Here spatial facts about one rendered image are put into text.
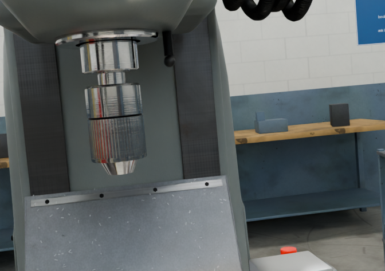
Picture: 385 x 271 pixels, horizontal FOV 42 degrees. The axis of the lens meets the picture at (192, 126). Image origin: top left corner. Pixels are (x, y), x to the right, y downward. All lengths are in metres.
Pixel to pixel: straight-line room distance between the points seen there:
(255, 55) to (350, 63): 0.94
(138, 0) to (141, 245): 0.50
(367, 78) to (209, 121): 4.42
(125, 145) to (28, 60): 0.43
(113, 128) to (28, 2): 0.12
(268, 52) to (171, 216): 4.11
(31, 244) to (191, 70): 0.36
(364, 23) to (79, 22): 4.90
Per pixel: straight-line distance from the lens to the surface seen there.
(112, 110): 0.41
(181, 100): 0.80
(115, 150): 0.41
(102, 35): 0.39
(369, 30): 5.22
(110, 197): 0.81
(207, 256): 0.79
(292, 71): 4.89
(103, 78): 0.42
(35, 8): 0.37
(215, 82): 0.82
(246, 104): 4.75
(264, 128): 4.15
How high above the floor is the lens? 1.26
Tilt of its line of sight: 4 degrees down
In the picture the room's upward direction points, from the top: 5 degrees counter-clockwise
